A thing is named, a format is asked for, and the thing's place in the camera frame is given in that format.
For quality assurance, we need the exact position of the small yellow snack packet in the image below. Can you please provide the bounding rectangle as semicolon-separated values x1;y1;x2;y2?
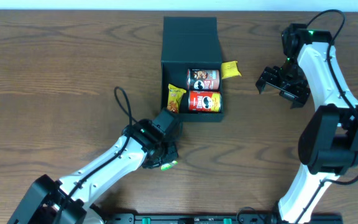
221;60;241;79

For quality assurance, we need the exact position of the red Pringles can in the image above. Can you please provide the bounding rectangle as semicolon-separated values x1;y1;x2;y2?
188;91;222;113

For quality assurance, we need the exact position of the dark brown Pringles can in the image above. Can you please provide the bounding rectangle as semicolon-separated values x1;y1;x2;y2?
187;69;220;91

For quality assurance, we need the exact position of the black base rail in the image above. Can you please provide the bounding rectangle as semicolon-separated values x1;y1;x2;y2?
88;205;344;224

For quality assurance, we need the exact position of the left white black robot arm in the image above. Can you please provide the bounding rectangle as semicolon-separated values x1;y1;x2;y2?
9;118;183;223

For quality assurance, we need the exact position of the yellow peanut butter sandwich packet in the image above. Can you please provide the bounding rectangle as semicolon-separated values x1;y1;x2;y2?
167;84;186;113

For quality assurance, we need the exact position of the black gift box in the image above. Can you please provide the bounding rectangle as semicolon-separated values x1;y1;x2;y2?
160;17;223;108

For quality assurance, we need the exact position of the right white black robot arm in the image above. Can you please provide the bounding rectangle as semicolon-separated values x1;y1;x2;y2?
255;24;358;223

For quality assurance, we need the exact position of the green white snack packet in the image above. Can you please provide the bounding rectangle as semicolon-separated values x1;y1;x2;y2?
160;161;178;171

